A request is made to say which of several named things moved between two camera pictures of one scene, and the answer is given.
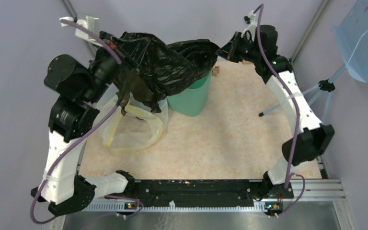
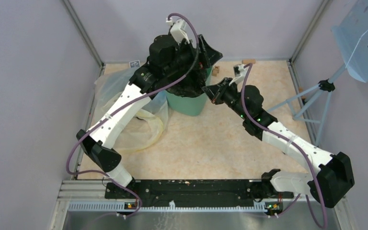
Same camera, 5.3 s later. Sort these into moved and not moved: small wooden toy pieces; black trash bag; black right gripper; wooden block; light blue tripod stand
Moved: black trash bag; black right gripper
Not moved: wooden block; light blue tripod stand; small wooden toy pieces
